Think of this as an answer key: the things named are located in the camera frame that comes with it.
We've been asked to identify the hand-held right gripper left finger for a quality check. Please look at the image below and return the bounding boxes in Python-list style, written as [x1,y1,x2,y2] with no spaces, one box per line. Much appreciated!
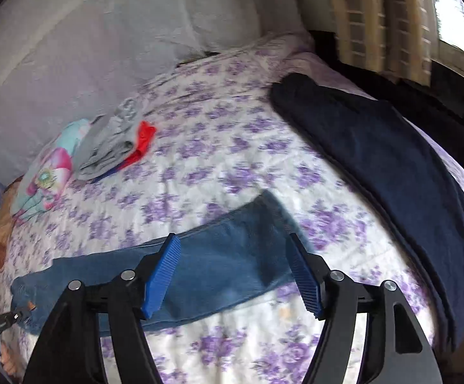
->
[23,233,182,384]

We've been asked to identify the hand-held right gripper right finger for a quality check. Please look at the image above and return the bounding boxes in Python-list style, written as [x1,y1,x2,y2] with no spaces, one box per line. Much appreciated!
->
[287,232,444,384]

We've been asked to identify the blue denim pants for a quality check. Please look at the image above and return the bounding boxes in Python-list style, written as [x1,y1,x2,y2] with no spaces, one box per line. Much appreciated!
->
[10,190,311,337]

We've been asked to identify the purple floral bedspread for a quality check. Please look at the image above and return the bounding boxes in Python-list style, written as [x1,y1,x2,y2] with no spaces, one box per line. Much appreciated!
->
[0,34,464,384]

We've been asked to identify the dark navy blanket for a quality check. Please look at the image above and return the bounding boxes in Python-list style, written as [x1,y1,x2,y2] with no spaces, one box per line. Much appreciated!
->
[270,73,464,353]

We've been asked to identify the red folded garment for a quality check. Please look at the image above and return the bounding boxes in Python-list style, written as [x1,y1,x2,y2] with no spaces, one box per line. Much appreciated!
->
[94,121,157,180]

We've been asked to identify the grey folded garment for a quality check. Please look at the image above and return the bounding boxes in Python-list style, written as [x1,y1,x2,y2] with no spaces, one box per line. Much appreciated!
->
[73,97,144,181]

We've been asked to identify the floral pillow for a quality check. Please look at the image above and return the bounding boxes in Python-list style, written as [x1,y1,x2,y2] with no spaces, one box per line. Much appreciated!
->
[11,119,93,221]

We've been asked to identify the beige checked curtain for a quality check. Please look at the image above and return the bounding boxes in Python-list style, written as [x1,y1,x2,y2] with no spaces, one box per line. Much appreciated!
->
[321,0,441,85]

